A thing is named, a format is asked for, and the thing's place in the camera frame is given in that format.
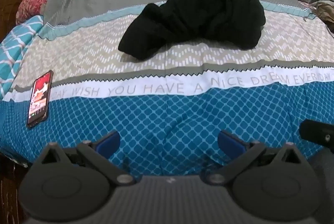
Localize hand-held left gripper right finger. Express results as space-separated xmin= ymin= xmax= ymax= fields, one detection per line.
xmin=207 ymin=130 xmax=304 ymax=185

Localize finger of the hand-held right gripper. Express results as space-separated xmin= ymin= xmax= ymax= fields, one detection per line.
xmin=299 ymin=120 xmax=334 ymax=154

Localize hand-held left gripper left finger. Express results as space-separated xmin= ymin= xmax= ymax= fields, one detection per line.
xmin=39 ymin=131 xmax=136 ymax=186

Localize black pants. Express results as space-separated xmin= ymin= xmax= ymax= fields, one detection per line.
xmin=118 ymin=0 xmax=267 ymax=60

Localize blue grey patterned bedsheet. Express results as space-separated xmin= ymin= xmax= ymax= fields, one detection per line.
xmin=0 ymin=0 xmax=334 ymax=180

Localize smartphone with dark case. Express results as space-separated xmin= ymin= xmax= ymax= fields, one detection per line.
xmin=27 ymin=70 xmax=54 ymax=128

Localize olive crumpled cloth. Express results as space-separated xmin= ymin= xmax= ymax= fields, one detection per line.
xmin=309 ymin=0 xmax=334 ymax=34

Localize teal lattice cloth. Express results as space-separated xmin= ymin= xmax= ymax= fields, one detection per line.
xmin=0 ymin=15 xmax=45 ymax=102

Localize wooden bed side rail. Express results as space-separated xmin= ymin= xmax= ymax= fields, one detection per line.
xmin=0 ymin=152 xmax=30 ymax=215

